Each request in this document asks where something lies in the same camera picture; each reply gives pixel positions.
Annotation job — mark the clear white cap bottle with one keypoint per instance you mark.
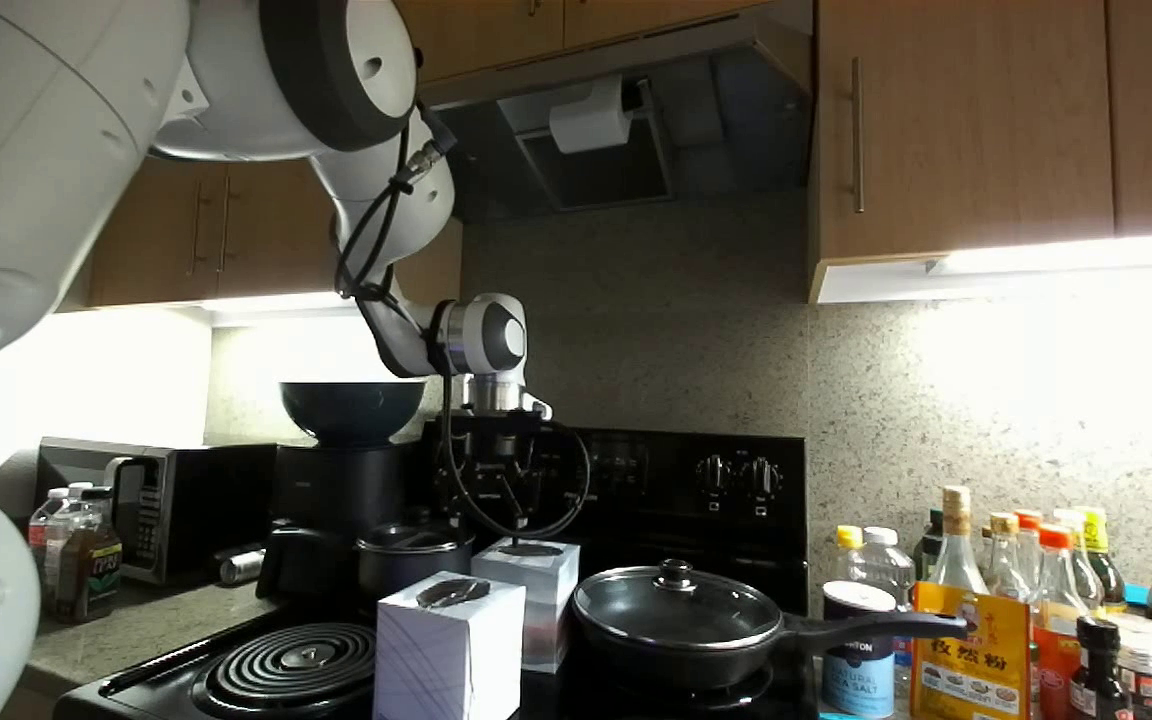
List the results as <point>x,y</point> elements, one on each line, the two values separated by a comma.
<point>884,565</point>

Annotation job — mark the black stove knob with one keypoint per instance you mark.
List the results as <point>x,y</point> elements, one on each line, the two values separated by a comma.
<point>764,482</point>
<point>717,482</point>

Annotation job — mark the wooden cabinet above hood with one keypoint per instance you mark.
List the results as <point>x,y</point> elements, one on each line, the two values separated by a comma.
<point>538,24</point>

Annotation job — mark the black electric stove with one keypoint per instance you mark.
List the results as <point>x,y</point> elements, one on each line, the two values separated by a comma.
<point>656,482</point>

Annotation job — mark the long under-cabinet light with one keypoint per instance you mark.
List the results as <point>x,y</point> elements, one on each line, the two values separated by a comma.
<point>1070,262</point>

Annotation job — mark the green bottle yellow cap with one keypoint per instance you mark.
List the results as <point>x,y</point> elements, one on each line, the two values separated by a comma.
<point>1103,532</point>

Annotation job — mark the dark sauce bottle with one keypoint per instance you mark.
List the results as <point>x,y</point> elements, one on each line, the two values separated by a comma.
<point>928,545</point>

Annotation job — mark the red cap sauce bottle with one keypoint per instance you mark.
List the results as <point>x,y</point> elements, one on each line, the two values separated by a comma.
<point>1056,573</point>

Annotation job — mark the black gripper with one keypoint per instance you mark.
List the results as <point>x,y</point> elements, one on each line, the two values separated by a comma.
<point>501,453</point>

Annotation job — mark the dark pot with lid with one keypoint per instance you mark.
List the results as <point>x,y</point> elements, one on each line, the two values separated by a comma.
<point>415,562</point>

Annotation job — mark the black microwave oven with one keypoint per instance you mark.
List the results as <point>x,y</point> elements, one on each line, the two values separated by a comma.
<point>190,515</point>

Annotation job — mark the white tissue dispenser box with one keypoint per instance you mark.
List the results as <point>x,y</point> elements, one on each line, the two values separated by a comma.
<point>448,662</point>

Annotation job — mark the yellow food package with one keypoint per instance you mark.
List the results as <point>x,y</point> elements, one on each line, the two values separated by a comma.
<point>969,664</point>

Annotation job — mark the white label container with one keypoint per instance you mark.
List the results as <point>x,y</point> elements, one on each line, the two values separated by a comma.
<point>1143,653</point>

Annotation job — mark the black countertop appliance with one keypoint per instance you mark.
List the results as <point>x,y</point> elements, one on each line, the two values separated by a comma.
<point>338,487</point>

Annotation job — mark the orange cap bottle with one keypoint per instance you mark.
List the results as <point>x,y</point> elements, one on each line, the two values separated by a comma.
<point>1029,520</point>

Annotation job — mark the silver pot lid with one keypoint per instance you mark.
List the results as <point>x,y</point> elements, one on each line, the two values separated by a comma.
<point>680,621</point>

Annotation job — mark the coil stove burner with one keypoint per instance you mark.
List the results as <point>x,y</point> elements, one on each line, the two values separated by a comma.
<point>290,669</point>

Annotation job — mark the amber glass bottle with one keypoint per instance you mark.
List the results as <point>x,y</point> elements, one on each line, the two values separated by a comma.
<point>97,573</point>

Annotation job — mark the short under-cabinet light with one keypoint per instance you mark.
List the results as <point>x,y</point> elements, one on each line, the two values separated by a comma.
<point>258,311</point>

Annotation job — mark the grey range hood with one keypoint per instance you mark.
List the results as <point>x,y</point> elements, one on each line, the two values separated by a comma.
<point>723,120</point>

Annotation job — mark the tan cap bottle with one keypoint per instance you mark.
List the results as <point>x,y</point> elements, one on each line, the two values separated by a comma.
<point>1001,565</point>

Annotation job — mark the cork-topped glass bottle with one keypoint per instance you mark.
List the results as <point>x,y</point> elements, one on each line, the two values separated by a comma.
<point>956,562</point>

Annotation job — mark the black frying pan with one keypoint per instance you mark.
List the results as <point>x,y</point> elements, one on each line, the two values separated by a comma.
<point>643,669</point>

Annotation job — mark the black bottle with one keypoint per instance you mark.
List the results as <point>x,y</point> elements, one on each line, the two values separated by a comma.
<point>1096,664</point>

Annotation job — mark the white-lidded blue label can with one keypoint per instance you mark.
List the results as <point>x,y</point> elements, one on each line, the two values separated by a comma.
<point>858,682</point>

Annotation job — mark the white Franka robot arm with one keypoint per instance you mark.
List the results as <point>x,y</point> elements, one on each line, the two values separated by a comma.
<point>42,133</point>

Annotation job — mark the clear plastic water bottle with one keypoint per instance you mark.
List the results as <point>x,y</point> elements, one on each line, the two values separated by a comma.
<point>51,562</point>

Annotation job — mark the grey tissue dispenser box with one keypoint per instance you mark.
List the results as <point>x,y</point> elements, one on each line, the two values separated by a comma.
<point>545,603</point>

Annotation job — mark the dark blue bowl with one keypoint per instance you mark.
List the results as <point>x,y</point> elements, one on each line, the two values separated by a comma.
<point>352,409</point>

